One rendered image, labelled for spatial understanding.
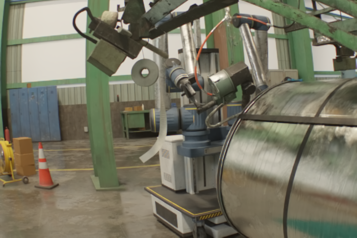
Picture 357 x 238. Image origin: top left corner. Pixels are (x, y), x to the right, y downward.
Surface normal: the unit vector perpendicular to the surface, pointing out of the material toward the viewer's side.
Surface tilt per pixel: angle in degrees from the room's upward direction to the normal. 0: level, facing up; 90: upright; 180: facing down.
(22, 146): 90
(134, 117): 90
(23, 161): 90
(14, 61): 90
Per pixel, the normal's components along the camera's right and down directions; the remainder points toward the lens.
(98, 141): 0.37, -0.01
